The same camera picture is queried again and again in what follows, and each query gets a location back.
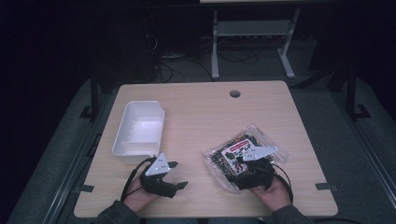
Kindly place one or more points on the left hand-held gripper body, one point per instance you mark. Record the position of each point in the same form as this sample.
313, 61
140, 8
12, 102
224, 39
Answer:
157, 168

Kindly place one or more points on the white metal table frame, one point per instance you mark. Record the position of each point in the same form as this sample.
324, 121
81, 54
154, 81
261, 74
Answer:
253, 29

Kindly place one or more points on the person's left hand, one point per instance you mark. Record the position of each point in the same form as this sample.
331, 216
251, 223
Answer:
137, 196

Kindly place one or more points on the black tape strip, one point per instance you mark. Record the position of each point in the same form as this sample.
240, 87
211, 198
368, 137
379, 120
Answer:
324, 186
84, 188

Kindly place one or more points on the black metal stand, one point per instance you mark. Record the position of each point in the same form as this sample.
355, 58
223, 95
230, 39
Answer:
93, 99
353, 93

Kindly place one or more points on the white plastic bin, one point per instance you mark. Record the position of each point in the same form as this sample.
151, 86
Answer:
140, 132

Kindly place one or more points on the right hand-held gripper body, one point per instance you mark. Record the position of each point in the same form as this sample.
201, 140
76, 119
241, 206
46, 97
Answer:
257, 169

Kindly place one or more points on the clear plastic snack packet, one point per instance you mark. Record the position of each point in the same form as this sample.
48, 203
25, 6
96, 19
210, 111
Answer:
230, 157

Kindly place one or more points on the person's right hand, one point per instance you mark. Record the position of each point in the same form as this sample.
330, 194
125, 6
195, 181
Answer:
274, 196

